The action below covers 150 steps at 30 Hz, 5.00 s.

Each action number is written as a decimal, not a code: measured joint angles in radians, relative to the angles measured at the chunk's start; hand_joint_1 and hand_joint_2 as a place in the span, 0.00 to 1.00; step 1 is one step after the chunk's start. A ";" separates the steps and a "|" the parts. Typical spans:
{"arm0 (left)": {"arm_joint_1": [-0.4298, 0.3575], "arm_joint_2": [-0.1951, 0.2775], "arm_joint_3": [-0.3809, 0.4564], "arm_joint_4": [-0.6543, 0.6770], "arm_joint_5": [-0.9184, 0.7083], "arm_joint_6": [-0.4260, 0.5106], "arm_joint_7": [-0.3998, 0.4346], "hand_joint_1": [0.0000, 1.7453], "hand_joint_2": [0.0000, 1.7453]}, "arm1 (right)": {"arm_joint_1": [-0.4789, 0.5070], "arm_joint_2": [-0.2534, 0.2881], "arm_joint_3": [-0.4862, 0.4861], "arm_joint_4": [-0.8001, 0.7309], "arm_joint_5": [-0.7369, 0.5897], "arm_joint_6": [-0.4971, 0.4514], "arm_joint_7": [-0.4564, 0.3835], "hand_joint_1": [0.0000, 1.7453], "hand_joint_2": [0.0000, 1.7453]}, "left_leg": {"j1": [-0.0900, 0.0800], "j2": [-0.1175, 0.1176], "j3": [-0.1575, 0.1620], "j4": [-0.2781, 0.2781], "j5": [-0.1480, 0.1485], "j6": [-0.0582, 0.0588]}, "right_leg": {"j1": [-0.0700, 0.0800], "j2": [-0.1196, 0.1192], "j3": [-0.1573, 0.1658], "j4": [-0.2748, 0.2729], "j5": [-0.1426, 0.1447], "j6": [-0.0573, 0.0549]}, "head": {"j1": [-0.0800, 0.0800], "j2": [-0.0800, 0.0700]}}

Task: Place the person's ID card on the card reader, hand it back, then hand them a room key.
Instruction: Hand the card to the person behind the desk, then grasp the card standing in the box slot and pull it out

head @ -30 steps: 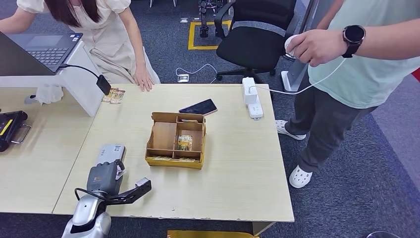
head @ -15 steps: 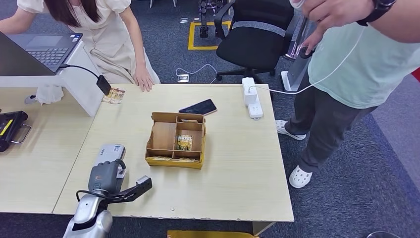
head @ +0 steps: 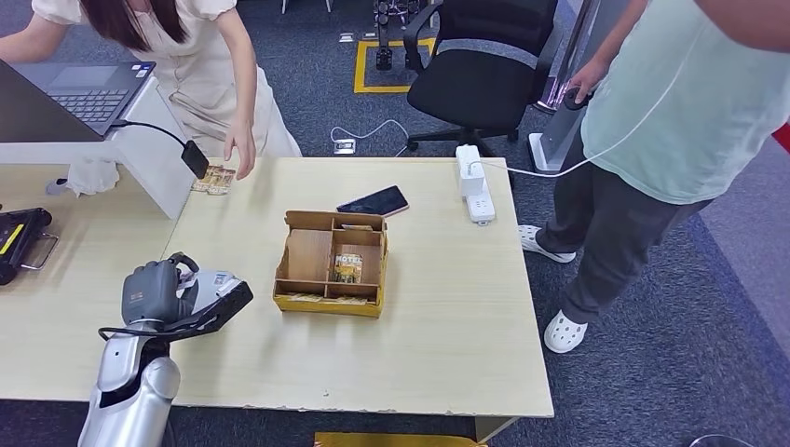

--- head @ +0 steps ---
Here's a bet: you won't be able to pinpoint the person's left hand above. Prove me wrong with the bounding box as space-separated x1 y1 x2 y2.
223 116 258 182

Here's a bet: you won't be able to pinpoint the person's right hand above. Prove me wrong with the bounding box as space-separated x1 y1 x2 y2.
567 58 609 103

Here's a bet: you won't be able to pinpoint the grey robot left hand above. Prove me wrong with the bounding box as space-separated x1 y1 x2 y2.
120 251 202 328

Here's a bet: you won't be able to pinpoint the black round handle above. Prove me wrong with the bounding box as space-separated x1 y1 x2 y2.
563 86 597 111

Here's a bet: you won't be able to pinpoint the hotel key card autumn trees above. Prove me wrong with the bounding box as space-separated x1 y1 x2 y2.
334 252 365 285

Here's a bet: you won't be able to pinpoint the grey card reader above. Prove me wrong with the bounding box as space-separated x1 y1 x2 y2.
179 269 245 322

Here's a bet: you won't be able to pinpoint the person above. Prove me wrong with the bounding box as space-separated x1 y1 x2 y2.
0 0 304 182
518 0 790 356

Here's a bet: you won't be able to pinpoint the black power adapter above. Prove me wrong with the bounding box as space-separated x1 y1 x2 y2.
180 140 211 181

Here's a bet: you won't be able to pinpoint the silver floor stand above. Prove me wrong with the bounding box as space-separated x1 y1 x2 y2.
527 0 603 172

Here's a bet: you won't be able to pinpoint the white laptop riser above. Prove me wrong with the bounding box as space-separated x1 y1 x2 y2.
0 76 198 221

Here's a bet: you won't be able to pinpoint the black office chair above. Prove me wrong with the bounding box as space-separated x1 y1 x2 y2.
402 0 560 158

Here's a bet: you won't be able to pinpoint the wooden compartment box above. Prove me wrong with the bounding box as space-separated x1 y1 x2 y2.
274 210 390 319

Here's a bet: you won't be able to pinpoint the white crumpled tissue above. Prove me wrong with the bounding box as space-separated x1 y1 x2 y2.
66 158 121 198

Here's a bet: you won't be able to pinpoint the yellow floor tape square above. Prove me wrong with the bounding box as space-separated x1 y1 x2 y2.
353 37 436 96

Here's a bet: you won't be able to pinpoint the black smartphone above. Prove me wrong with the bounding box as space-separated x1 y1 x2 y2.
336 185 411 218

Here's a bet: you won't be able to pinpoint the black device with yellow label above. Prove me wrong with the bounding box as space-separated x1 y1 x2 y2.
0 207 61 286

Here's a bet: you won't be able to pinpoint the white charger plug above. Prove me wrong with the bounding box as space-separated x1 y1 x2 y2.
459 161 487 197

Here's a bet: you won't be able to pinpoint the dark grey laptop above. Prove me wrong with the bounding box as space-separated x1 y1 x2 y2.
0 60 157 143

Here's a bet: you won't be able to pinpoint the black equipment base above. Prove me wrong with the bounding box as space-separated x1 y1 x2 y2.
372 0 427 73

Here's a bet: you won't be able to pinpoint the white power strip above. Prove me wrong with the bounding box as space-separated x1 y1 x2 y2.
455 144 497 226

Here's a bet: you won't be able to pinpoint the white clog shoe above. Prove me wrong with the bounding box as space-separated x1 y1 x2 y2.
518 224 577 265
542 310 589 356

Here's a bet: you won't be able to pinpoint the yellow board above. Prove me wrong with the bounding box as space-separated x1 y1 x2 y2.
313 431 489 447

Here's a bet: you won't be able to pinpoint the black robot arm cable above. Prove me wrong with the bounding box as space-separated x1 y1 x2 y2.
97 325 186 345

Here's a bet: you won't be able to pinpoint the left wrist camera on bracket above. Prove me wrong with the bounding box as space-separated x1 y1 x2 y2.
163 278 254 339

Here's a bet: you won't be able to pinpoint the black laptop power cable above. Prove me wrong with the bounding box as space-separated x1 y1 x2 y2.
111 118 189 149

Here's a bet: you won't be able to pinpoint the white charging cable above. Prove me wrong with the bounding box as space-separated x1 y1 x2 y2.
469 52 689 178

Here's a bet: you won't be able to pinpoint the white floor cable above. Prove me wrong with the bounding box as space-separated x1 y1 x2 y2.
329 118 412 158

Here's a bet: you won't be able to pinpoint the metal ring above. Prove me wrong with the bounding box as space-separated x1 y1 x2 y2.
688 434 757 447

